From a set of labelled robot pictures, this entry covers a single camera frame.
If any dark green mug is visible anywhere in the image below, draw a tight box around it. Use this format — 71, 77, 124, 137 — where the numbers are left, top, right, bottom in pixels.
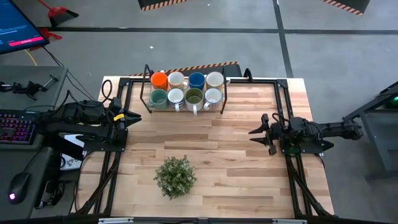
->
184, 87, 205, 116

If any cream mug yellow pattern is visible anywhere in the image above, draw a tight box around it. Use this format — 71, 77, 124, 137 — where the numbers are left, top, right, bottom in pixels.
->
167, 71, 189, 91

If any computer monitor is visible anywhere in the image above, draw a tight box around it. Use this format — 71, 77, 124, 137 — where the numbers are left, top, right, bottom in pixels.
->
0, 0, 50, 55

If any black aluminium rig frame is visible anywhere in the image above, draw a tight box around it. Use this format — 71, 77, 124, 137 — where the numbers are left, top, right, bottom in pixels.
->
70, 67, 336, 218

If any teal green mug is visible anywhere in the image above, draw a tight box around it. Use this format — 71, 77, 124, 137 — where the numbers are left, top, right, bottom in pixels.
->
146, 88, 170, 111

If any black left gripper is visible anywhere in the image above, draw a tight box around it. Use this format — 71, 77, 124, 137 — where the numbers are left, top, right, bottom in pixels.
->
107, 96, 142, 141

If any blue mug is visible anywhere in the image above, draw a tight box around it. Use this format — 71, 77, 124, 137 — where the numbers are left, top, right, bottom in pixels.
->
188, 72, 206, 91

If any orange mug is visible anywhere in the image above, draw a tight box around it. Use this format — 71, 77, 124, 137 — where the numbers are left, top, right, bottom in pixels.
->
150, 72, 169, 91

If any black computer mouse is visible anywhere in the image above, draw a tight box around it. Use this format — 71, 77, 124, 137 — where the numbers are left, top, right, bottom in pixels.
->
6, 172, 31, 205

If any white printed paper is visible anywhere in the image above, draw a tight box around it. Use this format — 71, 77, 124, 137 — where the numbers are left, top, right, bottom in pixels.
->
58, 133, 85, 171

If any black hazard striped box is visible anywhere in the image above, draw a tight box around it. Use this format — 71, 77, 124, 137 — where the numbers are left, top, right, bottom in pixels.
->
137, 0, 190, 12
320, 0, 371, 16

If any artificial plant striped pot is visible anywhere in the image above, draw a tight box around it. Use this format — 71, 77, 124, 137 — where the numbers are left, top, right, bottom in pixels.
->
153, 154, 198, 201

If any black hazard striped ramp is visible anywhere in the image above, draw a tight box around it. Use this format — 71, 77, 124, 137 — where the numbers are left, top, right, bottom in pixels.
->
128, 61, 243, 78

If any backlit black keyboard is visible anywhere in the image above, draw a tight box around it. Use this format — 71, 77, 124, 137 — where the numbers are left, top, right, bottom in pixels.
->
0, 110, 39, 146

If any black clamp tool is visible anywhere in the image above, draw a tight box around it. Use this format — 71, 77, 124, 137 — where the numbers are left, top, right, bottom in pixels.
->
0, 80, 47, 98

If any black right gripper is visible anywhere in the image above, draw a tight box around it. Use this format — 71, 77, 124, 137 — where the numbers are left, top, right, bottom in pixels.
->
248, 113, 292, 149

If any grey desk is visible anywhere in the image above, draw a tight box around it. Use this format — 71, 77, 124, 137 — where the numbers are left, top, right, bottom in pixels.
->
0, 65, 69, 220

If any red plastic object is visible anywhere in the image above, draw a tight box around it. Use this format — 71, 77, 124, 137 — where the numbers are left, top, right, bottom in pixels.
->
39, 27, 63, 40

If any red dustpan with brush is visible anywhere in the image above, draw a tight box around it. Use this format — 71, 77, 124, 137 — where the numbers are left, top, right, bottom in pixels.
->
37, 0, 80, 27

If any black metal table frame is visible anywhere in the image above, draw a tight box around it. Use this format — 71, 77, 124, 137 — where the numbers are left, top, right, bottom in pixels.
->
341, 81, 398, 181

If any yellow cable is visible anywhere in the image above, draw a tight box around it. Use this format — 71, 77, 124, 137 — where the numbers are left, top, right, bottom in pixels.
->
24, 49, 38, 67

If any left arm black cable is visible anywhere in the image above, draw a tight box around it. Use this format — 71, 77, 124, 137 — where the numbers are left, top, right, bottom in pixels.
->
101, 79, 113, 103

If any black monitor cable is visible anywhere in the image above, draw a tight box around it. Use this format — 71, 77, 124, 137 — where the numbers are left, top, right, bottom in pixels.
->
42, 45, 98, 106

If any black metal rod tool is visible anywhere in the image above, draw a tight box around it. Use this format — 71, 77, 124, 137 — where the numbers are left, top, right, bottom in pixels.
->
42, 74, 59, 89

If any silver metal bracket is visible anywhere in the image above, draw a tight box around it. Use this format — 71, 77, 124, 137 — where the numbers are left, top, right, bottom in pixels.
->
272, 218, 308, 224
98, 217, 134, 224

